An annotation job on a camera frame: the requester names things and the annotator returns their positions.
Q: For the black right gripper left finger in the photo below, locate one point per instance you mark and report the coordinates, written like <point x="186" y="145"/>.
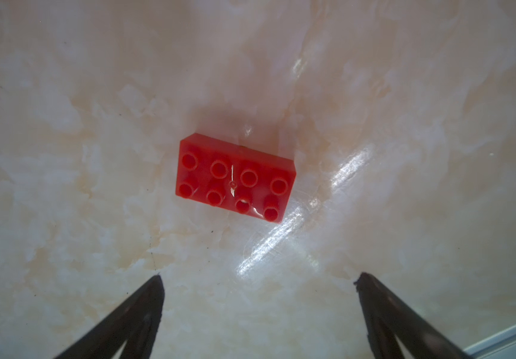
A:
<point x="129" y="329"/>

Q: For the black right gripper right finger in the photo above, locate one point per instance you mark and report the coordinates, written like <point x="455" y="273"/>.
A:
<point x="391" y="323"/>

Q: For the red long lego brick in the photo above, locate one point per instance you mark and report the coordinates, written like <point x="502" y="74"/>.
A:
<point x="234" y="177"/>

